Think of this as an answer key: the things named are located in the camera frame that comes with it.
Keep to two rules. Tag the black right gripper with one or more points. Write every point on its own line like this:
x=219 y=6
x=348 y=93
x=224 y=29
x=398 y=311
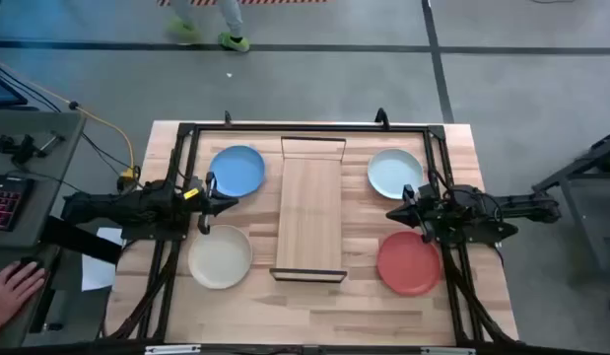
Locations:
x=435 y=212

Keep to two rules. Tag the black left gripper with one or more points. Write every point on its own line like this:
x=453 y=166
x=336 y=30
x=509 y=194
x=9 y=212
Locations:
x=203 y=207

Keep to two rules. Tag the pale blue plate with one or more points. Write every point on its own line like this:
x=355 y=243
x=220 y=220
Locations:
x=394 y=172

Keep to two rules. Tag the orange red plate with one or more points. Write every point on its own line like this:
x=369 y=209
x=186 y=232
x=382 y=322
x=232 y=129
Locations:
x=408 y=263

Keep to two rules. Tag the cream plate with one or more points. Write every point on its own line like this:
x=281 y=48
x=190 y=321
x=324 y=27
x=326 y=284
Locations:
x=220 y=257

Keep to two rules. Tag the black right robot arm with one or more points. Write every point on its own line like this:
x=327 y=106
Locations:
x=521 y=207

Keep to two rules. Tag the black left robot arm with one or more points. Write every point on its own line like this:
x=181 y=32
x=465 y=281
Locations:
x=112 y=207

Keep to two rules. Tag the small black clamp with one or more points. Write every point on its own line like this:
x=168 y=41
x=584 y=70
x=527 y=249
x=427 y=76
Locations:
x=228 y=117

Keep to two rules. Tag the large black clamp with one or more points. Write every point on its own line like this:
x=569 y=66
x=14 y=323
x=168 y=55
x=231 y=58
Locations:
x=382 y=118

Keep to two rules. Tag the white paper sheet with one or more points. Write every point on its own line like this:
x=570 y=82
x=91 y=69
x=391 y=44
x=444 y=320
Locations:
x=95 y=271

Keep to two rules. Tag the green shoe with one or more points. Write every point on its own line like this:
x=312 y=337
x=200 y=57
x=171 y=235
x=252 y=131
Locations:
x=233 y=43
x=182 y=28

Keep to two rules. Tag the grey desk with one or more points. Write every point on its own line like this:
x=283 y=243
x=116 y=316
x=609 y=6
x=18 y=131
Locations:
x=43 y=148

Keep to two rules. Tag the person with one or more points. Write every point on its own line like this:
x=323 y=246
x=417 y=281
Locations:
x=230 y=15

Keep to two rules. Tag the black computer mouse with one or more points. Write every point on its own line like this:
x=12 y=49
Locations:
x=29 y=261

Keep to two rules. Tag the black tool on desk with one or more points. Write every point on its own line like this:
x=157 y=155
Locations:
x=23 y=147

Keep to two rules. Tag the black keyboard with red keys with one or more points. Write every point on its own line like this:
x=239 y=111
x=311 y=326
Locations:
x=6 y=202

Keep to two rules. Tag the person's hand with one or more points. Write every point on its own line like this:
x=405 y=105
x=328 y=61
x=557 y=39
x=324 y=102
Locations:
x=11 y=296

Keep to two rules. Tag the dark monitor screen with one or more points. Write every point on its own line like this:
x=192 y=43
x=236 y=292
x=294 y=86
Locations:
x=1 y=91

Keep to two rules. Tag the black metal table frame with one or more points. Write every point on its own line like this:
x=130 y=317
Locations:
x=309 y=127

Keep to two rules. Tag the silver metal bracket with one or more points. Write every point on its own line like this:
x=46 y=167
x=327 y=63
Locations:
x=172 y=349
x=447 y=351

